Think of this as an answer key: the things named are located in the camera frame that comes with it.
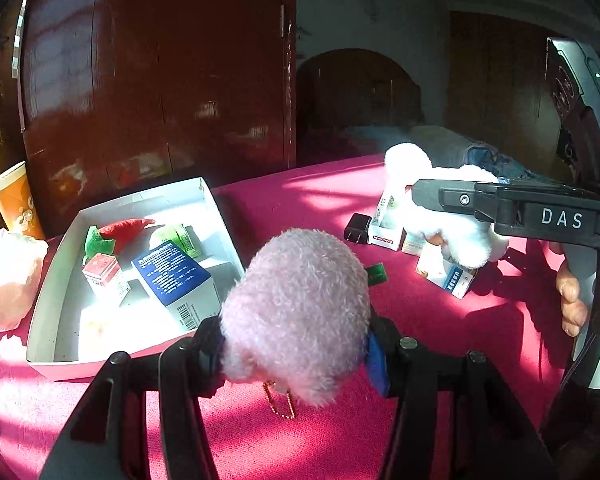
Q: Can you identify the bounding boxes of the blue printed quilt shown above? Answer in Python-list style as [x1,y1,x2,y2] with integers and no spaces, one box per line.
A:
[465,142,576,183]

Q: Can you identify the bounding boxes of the green medicine box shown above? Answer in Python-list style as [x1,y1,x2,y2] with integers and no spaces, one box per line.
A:
[150,223,206,261]

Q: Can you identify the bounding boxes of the brown wooden door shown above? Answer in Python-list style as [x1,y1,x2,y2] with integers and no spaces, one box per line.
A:
[447,10,561,181]

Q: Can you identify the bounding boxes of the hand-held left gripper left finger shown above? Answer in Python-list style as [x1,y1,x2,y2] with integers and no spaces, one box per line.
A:
[39,315,226,480]

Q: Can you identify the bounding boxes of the white plush toy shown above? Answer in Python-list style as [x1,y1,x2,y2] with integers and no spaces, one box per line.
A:
[383,142,510,268]

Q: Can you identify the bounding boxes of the white red label medicine box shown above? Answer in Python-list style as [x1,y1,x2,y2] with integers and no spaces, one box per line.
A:
[369,187,408,248]

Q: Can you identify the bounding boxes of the black white checkered strip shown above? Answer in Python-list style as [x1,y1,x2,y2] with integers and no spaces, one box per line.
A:
[11,0,47,81]

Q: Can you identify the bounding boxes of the small red white medicine box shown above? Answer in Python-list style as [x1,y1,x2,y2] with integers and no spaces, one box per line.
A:
[82,252,132,303]

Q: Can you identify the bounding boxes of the wooden bed headboard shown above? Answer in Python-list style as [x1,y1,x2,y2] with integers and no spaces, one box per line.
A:
[296,49,423,161]

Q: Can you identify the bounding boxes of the red brown wooden cabinet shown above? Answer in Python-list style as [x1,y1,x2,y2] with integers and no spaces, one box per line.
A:
[17,0,298,238]

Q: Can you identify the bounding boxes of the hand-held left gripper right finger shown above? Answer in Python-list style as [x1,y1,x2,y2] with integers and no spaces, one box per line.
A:
[365,310,561,480]

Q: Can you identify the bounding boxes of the person's right hand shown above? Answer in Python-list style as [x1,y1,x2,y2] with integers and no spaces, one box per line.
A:
[549,241,600,338]

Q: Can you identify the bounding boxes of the blue white orange medicine box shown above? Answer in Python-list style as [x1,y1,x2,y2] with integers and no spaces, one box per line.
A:
[416,245,480,301]

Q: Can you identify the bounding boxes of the large blue white medicine box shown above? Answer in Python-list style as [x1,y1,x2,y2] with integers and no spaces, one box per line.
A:
[131,241,223,333]

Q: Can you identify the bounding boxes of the pink plush toy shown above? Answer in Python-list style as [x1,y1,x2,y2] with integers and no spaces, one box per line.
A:
[219,228,373,418]

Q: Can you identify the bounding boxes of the red tablecloth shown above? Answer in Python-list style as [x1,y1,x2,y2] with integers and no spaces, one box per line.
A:
[0,155,581,480]

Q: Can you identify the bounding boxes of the beige quilt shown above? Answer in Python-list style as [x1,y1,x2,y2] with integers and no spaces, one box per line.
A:
[410,125,481,161]

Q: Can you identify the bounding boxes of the light blue cloth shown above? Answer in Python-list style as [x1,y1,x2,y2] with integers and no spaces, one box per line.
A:
[341,125,412,147]

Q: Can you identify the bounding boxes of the white cardboard box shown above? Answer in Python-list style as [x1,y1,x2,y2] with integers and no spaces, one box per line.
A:
[26,176,246,381]

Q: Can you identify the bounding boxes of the red green plush toy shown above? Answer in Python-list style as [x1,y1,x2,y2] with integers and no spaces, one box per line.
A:
[82,217,157,266]

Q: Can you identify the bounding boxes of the black charger plug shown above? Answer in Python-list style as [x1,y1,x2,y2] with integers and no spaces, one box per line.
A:
[343,213,374,246]

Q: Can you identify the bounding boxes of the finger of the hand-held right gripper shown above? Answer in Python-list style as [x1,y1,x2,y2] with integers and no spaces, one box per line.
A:
[411,178,600,227]

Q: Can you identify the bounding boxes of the orange paper cup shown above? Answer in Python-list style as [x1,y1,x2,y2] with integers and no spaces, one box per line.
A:
[0,161,47,241]

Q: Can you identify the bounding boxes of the pink plastic bag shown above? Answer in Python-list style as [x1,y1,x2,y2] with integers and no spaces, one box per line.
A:
[0,228,50,332]

